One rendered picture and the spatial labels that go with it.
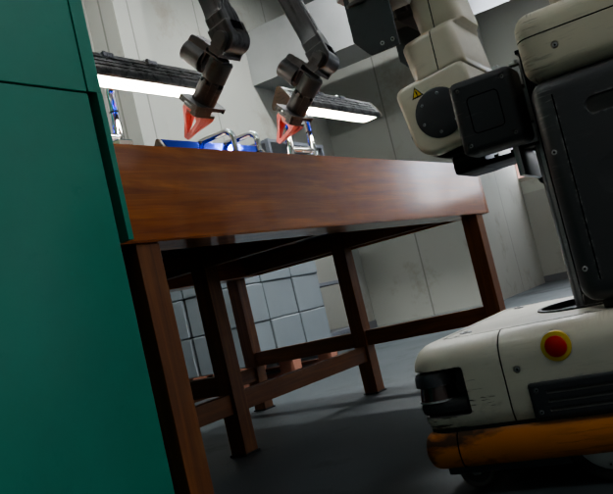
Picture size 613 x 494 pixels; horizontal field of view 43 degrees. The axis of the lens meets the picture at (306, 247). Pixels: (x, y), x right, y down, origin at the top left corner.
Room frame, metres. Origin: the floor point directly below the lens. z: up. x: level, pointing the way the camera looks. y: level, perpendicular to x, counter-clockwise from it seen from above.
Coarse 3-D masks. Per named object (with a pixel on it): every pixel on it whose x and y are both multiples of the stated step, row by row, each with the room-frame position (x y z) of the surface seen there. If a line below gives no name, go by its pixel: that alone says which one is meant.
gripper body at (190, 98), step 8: (200, 80) 1.72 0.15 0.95; (200, 88) 1.72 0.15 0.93; (208, 88) 1.72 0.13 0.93; (216, 88) 1.72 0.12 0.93; (184, 96) 1.72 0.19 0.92; (192, 96) 1.74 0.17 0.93; (200, 96) 1.73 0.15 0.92; (208, 96) 1.72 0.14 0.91; (216, 96) 1.73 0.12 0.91; (192, 104) 1.71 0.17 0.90; (200, 104) 1.73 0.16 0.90; (208, 104) 1.74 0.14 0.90; (216, 104) 1.79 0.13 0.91; (216, 112) 1.77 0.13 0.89; (224, 112) 1.79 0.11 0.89
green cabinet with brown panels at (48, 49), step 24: (0, 0) 1.17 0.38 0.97; (24, 0) 1.21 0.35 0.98; (48, 0) 1.25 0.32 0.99; (72, 0) 1.29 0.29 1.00; (0, 24) 1.16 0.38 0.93; (24, 24) 1.20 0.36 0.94; (48, 24) 1.24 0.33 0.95; (72, 24) 1.29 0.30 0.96; (0, 48) 1.16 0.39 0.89; (24, 48) 1.19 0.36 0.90; (48, 48) 1.23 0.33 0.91; (72, 48) 1.28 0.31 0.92; (0, 72) 1.15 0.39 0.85; (24, 72) 1.18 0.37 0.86; (48, 72) 1.22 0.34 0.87; (72, 72) 1.27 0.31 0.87; (96, 72) 1.31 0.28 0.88
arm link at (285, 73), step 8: (288, 56) 2.03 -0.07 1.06; (312, 56) 1.96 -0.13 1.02; (320, 56) 1.95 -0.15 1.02; (280, 64) 2.03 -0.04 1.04; (288, 64) 2.02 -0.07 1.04; (296, 64) 2.02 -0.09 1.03; (304, 64) 2.00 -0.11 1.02; (312, 64) 1.97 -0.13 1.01; (320, 64) 1.96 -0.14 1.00; (280, 72) 2.03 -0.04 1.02; (288, 72) 2.02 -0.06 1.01; (296, 72) 2.01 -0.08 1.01; (320, 72) 2.03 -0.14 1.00; (288, 80) 2.03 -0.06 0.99
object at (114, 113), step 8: (112, 56) 1.85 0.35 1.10; (152, 64) 1.96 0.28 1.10; (112, 96) 2.05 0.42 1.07; (112, 104) 2.05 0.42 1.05; (112, 112) 2.05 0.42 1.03; (112, 120) 2.05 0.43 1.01; (120, 120) 2.06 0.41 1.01; (120, 128) 2.05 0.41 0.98; (112, 136) 2.03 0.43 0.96; (120, 136) 2.05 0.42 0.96
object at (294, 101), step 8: (296, 96) 2.01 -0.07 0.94; (304, 96) 2.01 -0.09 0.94; (280, 104) 2.04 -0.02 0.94; (288, 104) 2.03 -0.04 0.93; (296, 104) 2.02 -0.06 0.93; (304, 104) 2.02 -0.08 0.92; (288, 112) 2.01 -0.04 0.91; (296, 112) 2.03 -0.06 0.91; (304, 112) 2.04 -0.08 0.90; (304, 120) 2.07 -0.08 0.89
